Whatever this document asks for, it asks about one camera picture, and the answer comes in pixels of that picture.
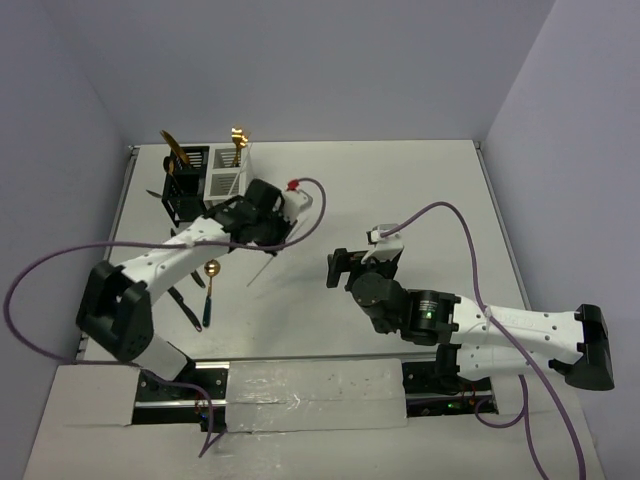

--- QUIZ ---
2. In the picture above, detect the gold spoon green handle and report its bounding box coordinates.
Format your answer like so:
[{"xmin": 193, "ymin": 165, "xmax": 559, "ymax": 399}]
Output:
[
  {"xmin": 202, "ymin": 259, "xmax": 221, "ymax": 328},
  {"xmin": 163, "ymin": 157, "xmax": 175, "ymax": 176}
]

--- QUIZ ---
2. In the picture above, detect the gold fork green handle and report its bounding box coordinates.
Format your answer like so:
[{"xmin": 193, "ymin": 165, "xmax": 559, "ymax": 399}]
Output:
[
  {"xmin": 231, "ymin": 126, "xmax": 245, "ymax": 167},
  {"xmin": 232, "ymin": 128, "xmax": 250, "ymax": 167}
]

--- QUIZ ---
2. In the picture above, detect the black knife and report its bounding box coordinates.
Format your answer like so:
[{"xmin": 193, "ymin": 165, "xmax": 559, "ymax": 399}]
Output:
[
  {"xmin": 191, "ymin": 271, "xmax": 206, "ymax": 288},
  {"xmin": 167, "ymin": 287, "xmax": 203, "ymax": 332}
]

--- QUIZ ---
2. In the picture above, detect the gold knife green handle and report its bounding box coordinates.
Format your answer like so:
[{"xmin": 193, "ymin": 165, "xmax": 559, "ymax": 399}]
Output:
[{"xmin": 160, "ymin": 130, "xmax": 191, "ymax": 166}]

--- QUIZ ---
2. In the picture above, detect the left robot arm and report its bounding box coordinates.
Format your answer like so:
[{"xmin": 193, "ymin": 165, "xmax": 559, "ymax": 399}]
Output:
[{"xmin": 76, "ymin": 179, "xmax": 313, "ymax": 399}]

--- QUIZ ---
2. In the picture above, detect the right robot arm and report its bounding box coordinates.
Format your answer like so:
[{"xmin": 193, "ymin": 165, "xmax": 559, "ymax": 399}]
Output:
[{"xmin": 326, "ymin": 248, "xmax": 614, "ymax": 391}]

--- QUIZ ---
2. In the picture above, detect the white utensil caddy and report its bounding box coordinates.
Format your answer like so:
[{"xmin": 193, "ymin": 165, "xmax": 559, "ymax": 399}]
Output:
[{"xmin": 203, "ymin": 146, "xmax": 237, "ymax": 208}]

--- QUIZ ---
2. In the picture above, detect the black utensil caddy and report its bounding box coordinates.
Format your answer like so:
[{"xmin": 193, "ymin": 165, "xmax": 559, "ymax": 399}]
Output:
[{"xmin": 161, "ymin": 145, "xmax": 210, "ymax": 227}]

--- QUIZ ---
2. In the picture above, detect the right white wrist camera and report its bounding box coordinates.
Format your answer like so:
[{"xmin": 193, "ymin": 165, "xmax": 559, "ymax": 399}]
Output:
[{"xmin": 361, "ymin": 224, "xmax": 404, "ymax": 264}]

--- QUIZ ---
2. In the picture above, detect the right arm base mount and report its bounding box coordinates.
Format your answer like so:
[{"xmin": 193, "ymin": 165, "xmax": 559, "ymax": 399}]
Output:
[{"xmin": 402, "ymin": 361, "xmax": 497, "ymax": 418}]

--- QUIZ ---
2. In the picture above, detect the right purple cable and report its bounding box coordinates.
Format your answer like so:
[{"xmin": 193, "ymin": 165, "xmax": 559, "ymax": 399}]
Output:
[{"xmin": 372, "ymin": 201, "xmax": 589, "ymax": 480}]

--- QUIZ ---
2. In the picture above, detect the purple cable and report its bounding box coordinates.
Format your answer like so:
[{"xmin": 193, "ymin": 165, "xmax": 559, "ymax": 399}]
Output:
[
  {"xmin": 372, "ymin": 201, "xmax": 589, "ymax": 480},
  {"xmin": 3, "ymin": 177, "xmax": 329, "ymax": 459}
]

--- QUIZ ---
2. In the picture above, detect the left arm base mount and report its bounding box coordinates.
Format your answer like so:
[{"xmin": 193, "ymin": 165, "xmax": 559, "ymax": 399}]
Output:
[{"xmin": 131, "ymin": 361, "xmax": 230, "ymax": 434}]

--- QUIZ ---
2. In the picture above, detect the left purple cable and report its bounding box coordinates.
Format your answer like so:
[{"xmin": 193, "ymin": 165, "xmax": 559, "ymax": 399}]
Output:
[{"xmin": 3, "ymin": 177, "xmax": 329, "ymax": 459}]

